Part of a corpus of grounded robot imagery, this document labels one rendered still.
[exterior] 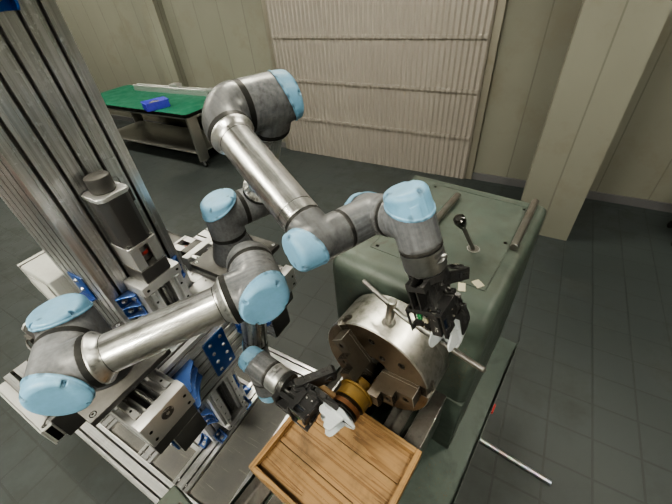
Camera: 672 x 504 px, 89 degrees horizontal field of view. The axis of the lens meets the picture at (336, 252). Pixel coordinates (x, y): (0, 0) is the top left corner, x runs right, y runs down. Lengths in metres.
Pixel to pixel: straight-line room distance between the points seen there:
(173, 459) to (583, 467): 1.94
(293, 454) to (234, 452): 0.83
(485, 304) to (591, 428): 1.53
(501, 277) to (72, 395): 0.99
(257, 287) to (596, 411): 2.06
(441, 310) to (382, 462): 0.57
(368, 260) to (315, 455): 0.56
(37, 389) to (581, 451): 2.17
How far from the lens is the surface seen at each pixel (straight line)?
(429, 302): 0.64
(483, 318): 0.91
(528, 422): 2.25
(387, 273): 0.97
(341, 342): 0.89
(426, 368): 0.88
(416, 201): 0.53
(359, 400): 0.89
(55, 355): 0.87
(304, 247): 0.54
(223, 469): 1.90
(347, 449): 1.09
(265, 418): 1.93
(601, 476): 2.27
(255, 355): 1.00
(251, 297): 0.72
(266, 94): 0.82
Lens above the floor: 1.91
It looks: 40 degrees down
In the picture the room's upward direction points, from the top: 6 degrees counter-clockwise
